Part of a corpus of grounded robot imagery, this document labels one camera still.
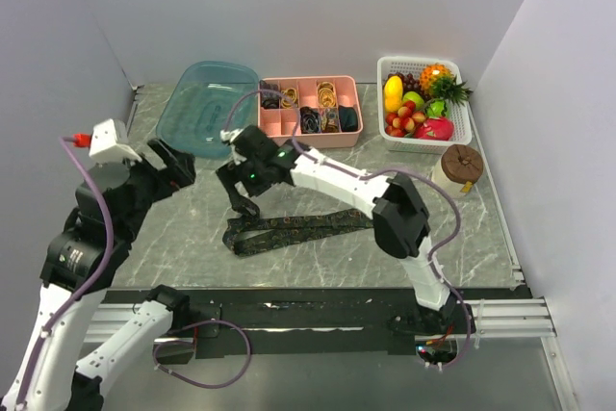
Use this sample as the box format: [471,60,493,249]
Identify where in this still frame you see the dark patterned necktie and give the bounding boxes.
[222,209,372,258]

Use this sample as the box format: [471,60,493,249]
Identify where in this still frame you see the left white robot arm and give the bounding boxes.
[1,139,195,410]

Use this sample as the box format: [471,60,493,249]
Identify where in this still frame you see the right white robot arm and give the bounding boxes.
[217,125,464,334]

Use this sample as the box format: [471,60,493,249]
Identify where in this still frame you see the dark brown rolled tie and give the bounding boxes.
[259,80,281,110]

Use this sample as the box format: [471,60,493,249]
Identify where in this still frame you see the dark purple rolled tie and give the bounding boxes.
[299,107,321,135]

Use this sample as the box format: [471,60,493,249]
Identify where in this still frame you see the gold rolled tie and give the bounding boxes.
[280,87,298,109]

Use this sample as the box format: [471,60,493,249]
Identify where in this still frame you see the teal transparent plastic bin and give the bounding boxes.
[156,61,259,160]

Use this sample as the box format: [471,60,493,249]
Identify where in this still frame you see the pink compartment organizer box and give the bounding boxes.
[258,75,364,148]

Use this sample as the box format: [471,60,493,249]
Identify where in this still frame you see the orange blue rolled tie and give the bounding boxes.
[320,107,341,133]

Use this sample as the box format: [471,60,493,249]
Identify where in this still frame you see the yellow patterned rolled tie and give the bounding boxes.
[317,81,337,108]

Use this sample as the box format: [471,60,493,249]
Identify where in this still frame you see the black rolled tie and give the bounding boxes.
[338,106,359,133]

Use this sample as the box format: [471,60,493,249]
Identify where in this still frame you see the red cherry bunch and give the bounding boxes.
[385,100,427,138]

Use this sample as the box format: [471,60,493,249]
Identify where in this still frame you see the yellow mango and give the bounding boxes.
[383,75,403,113]

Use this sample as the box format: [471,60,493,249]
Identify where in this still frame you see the green apple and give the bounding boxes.
[402,91,425,111]

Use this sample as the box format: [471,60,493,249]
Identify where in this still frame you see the dark purple grapes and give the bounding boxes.
[384,71,424,93]

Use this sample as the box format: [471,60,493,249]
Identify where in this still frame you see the pink dragon fruit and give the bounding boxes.
[414,116,454,141]

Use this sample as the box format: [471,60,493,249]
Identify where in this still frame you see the green leafy vegetable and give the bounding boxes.
[425,99,449,118]

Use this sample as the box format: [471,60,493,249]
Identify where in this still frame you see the orange pineapple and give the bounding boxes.
[419,64,473,104]

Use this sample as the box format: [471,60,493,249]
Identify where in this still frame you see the brown lidded white jar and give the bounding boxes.
[431,144,484,199]

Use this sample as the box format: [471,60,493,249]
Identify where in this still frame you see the white plastic fruit basket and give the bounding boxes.
[376,56,473,154]

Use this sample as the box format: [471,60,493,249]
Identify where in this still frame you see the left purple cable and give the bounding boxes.
[13,135,116,407]

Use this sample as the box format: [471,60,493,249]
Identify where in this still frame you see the purple cable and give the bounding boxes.
[219,90,475,373]
[13,135,116,407]

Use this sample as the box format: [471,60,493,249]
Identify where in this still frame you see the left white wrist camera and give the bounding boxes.
[71,118,142,165]

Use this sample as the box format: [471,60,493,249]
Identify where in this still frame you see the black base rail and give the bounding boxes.
[95,285,530,362]

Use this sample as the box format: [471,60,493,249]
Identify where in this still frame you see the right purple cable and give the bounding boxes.
[219,90,475,373]

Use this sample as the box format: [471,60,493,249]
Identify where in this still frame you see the aluminium frame rail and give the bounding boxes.
[85,299,557,345]

